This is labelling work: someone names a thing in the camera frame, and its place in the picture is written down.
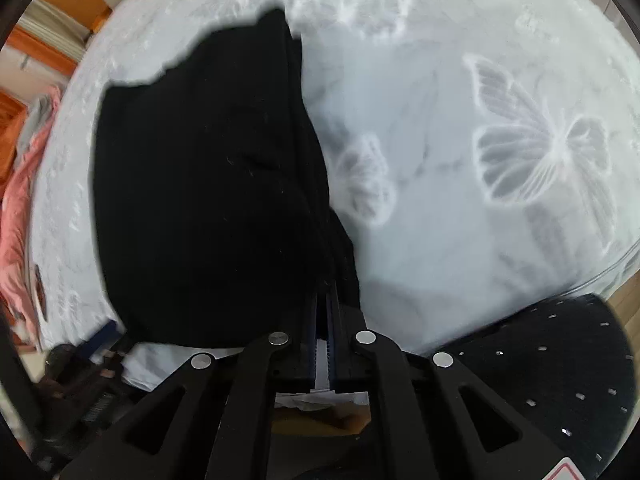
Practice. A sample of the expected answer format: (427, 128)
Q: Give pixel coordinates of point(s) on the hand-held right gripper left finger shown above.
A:
(320, 355)

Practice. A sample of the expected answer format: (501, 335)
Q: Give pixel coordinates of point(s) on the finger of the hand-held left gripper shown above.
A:
(107, 337)

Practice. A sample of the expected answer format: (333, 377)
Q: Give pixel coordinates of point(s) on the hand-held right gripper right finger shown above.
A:
(336, 355)

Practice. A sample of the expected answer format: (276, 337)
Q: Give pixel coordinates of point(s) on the black long-sleeved dress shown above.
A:
(200, 185)

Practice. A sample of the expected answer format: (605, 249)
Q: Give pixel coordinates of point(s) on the pink blanket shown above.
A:
(20, 220)

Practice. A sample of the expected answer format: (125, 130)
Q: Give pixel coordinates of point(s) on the person's dark studded pants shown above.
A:
(550, 360)

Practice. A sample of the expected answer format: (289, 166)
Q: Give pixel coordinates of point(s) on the grey cloth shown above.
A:
(35, 125)

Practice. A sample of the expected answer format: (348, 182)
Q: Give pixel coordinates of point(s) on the white butterfly print bedsheet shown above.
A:
(450, 60)

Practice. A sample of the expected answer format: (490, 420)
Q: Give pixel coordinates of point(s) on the white sheer curtain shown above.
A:
(55, 25)

